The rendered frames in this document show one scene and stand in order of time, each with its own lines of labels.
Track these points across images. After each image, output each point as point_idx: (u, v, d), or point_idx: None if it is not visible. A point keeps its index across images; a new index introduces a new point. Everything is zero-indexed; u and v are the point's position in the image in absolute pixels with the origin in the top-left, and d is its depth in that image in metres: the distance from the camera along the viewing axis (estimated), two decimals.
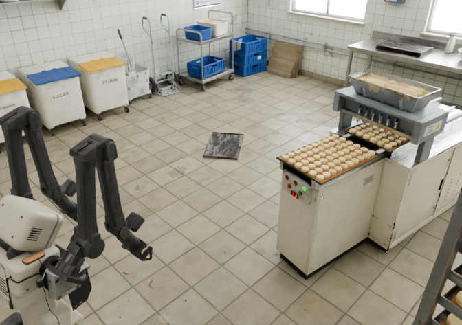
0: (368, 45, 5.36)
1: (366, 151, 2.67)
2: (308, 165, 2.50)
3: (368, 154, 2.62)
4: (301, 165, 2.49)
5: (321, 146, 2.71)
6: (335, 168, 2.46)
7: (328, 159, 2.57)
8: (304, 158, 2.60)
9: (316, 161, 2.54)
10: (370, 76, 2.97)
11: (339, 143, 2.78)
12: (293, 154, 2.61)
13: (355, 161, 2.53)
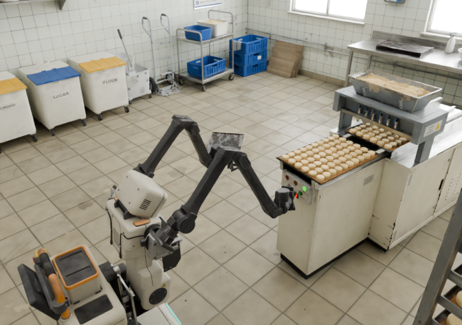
0: (368, 45, 5.36)
1: (366, 151, 2.67)
2: (308, 165, 2.50)
3: (368, 154, 2.62)
4: (301, 165, 2.49)
5: (321, 146, 2.71)
6: (335, 168, 2.46)
7: (328, 159, 2.57)
8: (304, 158, 2.60)
9: (316, 161, 2.54)
10: (370, 76, 2.97)
11: (339, 143, 2.78)
12: (293, 154, 2.61)
13: (355, 161, 2.53)
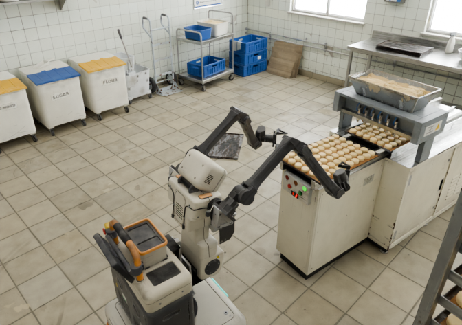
0: (368, 45, 5.36)
1: (366, 151, 2.67)
2: None
3: (368, 154, 2.62)
4: (301, 165, 2.49)
5: (321, 146, 2.71)
6: (335, 168, 2.46)
7: (328, 159, 2.57)
8: None
9: None
10: (370, 76, 2.97)
11: (339, 143, 2.78)
12: (293, 154, 2.61)
13: (355, 161, 2.53)
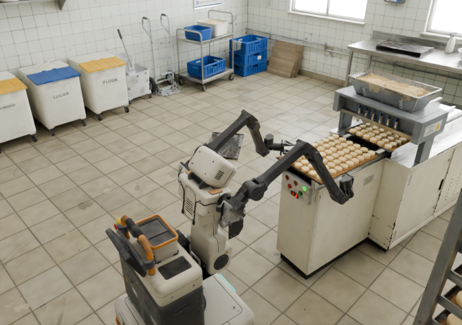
0: (368, 45, 5.36)
1: (366, 151, 2.67)
2: (308, 165, 2.50)
3: (368, 154, 2.62)
4: (301, 165, 2.49)
5: (321, 146, 2.71)
6: (335, 168, 2.46)
7: (328, 159, 2.57)
8: (304, 158, 2.60)
9: None
10: (370, 76, 2.97)
11: (339, 143, 2.78)
12: None
13: (355, 161, 2.53)
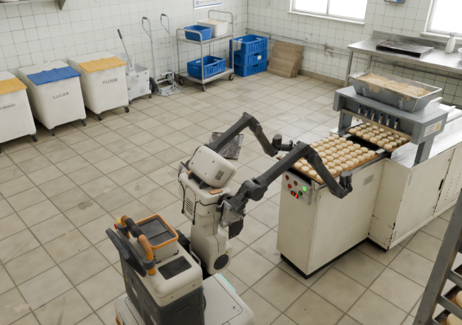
0: (368, 45, 5.36)
1: (366, 151, 2.67)
2: (308, 165, 2.50)
3: (368, 154, 2.62)
4: (301, 165, 2.49)
5: (321, 146, 2.71)
6: (335, 168, 2.46)
7: (328, 159, 2.57)
8: (304, 158, 2.59)
9: None
10: (370, 76, 2.97)
11: (339, 143, 2.78)
12: None
13: (355, 161, 2.53)
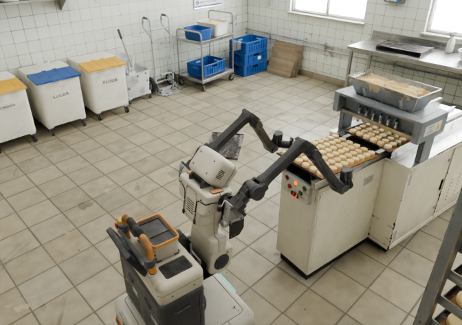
0: (368, 45, 5.36)
1: (366, 150, 2.67)
2: (309, 161, 2.48)
3: (368, 153, 2.62)
4: (302, 161, 2.48)
5: (321, 144, 2.70)
6: (336, 165, 2.45)
7: (328, 156, 2.56)
8: (304, 154, 2.58)
9: None
10: (370, 76, 2.97)
11: (339, 143, 2.78)
12: None
13: (355, 159, 2.53)
